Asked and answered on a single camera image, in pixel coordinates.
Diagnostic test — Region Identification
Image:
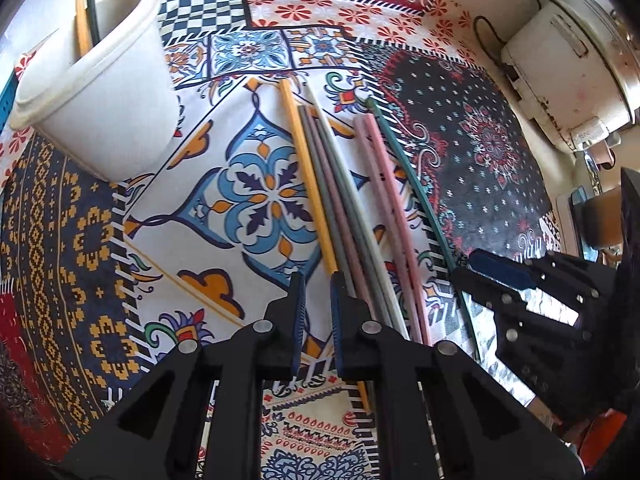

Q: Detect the grey-green chopstick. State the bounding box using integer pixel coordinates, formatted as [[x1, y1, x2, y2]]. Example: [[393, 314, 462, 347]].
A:
[[316, 114, 398, 323]]

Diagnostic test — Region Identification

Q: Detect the brown cardboard box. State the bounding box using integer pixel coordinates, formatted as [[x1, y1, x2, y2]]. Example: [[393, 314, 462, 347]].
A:
[[582, 194, 625, 252]]

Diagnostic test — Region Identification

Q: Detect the white chopstick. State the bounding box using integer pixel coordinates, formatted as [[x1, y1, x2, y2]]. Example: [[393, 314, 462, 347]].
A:
[[305, 81, 413, 338]]

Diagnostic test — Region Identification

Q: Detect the black cooker power cable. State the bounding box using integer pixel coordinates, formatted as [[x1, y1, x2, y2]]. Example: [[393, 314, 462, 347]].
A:
[[471, 14, 516, 78]]

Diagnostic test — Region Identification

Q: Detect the grey chopstick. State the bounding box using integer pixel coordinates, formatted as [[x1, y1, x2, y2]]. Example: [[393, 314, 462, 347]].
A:
[[297, 105, 358, 293]]

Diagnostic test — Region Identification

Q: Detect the yellow chopstick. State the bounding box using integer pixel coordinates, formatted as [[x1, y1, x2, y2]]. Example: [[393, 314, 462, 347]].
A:
[[278, 79, 372, 415], [75, 0, 91, 57]]

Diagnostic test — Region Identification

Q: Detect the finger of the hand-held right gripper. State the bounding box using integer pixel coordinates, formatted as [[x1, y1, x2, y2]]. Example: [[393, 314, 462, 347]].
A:
[[469, 249, 618, 313], [451, 266, 598, 363]]

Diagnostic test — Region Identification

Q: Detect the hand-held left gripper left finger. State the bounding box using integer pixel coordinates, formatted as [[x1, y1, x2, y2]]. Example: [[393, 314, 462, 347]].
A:
[[50, 272, 307, 480]]

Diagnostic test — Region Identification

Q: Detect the white rice cooker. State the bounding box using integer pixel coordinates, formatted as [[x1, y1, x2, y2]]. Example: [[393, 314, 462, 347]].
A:
[[500, 0, 637, 155]]

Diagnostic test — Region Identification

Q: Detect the mauve chopstick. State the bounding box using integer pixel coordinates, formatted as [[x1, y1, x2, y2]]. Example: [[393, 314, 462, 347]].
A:
[[306, 109, 373, 308]]

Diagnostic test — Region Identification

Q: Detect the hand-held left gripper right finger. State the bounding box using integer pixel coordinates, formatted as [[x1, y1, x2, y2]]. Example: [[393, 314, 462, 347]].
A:
[[330, 271, 587, 480]]

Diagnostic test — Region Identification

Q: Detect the pink chopstick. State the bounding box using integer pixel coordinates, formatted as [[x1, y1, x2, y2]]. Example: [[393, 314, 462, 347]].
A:
[[354, 117, 425, 345], [365, 113, 434, 347]]

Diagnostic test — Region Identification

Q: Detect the blue white perforated basket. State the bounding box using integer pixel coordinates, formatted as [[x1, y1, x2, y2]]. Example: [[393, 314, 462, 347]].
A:
[[0, 77, 19, 132]]

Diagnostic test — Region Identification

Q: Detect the patterned tablecloth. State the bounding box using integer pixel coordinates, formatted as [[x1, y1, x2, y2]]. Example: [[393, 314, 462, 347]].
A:
[[0, 0, 591, 480]]

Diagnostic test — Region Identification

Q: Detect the white plastic cup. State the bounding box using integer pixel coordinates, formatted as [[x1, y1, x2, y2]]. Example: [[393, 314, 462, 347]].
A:
[[9, 0, 182, 182]]

